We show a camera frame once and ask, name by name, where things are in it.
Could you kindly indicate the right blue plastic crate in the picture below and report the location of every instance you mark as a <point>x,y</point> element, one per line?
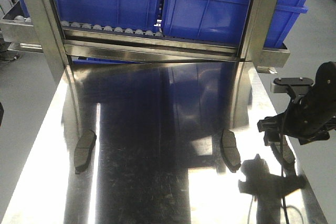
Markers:
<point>223,20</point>

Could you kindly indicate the blue plastic crate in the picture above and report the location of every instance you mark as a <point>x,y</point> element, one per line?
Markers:
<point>134,14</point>
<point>223,20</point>

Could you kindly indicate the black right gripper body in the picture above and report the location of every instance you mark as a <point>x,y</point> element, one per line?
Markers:
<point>311,118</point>

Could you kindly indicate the grey brake pad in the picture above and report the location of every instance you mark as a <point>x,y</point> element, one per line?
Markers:
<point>229,151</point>
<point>83,151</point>
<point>286,157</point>

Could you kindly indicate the stainless steel roller rack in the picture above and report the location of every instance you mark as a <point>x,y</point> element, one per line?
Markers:
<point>59,44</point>

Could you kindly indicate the left blue plastic crate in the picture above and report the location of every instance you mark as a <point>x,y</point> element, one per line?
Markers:
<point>134,14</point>

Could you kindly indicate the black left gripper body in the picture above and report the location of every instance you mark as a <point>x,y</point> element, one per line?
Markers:
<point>1,113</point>

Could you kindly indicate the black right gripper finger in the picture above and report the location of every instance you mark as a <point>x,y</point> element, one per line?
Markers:
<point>271,126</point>

